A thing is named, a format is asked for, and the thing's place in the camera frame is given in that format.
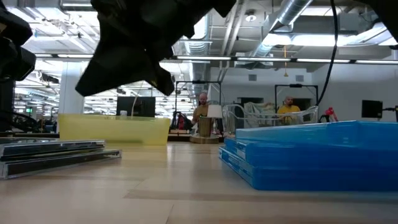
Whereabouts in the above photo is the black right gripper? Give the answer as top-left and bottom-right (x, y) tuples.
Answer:
(75, 0), (200, 97)

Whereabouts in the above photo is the clear jewel case black tray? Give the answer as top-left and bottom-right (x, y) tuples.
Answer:
(0, 145), (107, 164)
(0, 149), (123, 180)
(0, 138), (106, 158)

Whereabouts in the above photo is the blue plastic jewel case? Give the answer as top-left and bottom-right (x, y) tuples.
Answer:
(223, 138), (398, 169)
(218, 146), (398, 192)
(235, 120), (398, 147)

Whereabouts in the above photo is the white column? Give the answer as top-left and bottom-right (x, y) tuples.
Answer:
(58, 61), (85, 114)

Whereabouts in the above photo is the yellow translucent plastic bin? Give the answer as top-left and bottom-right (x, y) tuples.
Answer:
(58, 113), (172, 146)

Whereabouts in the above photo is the red black equipment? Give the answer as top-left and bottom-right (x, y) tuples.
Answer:
(170, 111), (193, 131)

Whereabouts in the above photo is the person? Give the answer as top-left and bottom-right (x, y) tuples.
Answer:
(192, 92), (210, 125)
(276, 95), (302, 125)

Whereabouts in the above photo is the gold cylinder stand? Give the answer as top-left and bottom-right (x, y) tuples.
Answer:
(190, 116), (220, 144)

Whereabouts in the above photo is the white lamp shade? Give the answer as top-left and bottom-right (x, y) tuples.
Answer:
(206, 104), (223, 119)

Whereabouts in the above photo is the clear plastic bin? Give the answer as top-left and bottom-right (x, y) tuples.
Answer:
(221, 104), (320, 138)

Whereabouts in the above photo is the white crumpled sheet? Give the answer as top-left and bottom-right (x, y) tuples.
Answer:
(244, 101), (277, 122)

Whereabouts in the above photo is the yellow hanging pendant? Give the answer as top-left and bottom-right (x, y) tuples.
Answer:
(282, 45), (289, 78)

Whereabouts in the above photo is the red desk lamp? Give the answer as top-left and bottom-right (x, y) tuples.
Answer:
(318, 106), (340, 123)

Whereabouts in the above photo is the small black monitor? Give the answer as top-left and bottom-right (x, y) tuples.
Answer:
(361, 100), (384, 119)

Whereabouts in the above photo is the black metal frame station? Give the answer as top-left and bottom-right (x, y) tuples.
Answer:
(175, 80), (223, 131)
(274, 83), (319, 108)

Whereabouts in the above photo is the black table edge rail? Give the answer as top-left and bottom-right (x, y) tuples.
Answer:
(0, 131), (60, 139)

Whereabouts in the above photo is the wide silver ventilation duct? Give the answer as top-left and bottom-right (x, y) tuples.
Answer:
(248, 0), (315, 60)

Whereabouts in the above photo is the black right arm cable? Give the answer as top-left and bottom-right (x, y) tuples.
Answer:
(315, 0), (340, 107)

